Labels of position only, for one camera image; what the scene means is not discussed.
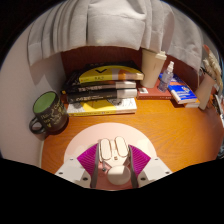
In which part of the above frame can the yellow and black book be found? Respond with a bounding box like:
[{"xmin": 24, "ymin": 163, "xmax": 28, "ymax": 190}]
[{"xmin": 79, "ymin": 63, "xmax": 145, "ymax": 84}]

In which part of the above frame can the round pink mouse pad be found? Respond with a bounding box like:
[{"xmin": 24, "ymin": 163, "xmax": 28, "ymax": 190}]
[{"xmin": 63, "ymin": 122, "xmax": 158, "ymax": 191}]

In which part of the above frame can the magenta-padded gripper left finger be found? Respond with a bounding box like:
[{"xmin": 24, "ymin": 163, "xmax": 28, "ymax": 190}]
[{"xmin": 54, "ymin": 143, "xmax": 100, "ymax": 189}]

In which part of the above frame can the white rabbit-shaped computer mouse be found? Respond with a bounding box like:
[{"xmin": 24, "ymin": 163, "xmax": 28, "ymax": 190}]
[{"xmin": 98, "ymin": 136, "xmax": 132, "ymax": 186}]

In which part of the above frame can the blue cover book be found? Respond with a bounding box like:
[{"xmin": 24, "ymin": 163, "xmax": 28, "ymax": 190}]
[{"xmin": 159, "ymin": 73, "xmax": 201, "ymax": 105}]

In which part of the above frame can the dark mug with green inside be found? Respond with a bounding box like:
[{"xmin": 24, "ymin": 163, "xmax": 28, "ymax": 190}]
[{"xmin": 28, "ymin": 90, "xmax": 70, "ymax": 135}]

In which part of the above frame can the white pleated curtain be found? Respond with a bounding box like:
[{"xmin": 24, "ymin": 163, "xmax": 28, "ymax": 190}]
[{"xmin": 26, "ymin": 0, "xmax": 204, "ymax": 68}]

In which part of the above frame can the black book with white spine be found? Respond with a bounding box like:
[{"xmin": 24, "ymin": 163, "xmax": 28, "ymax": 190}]
[
  {"xmin": 61, "ymin": 80, "xmax": 138, "ymax": 95},
  {"xmin": 66, "ymin": 88, "xmax": 138, "ymax": 104}
]

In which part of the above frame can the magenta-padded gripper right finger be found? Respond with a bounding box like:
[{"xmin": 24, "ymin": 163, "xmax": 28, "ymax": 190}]
[{"xmin": 128, "ymin": 144, "xmax": 173, "ymax": 188}]

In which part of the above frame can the clear spray bottle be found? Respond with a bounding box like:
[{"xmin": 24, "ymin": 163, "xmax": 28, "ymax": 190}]
[{"xmin": 157, "ymin": 60, "xmax": 175, "ymax": 93}]

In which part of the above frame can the red-brown flat book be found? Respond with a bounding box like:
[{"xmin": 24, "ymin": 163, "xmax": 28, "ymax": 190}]
[{"xmin": 136, "ymin": 79, "xmax": 174, "ymax": 101}]

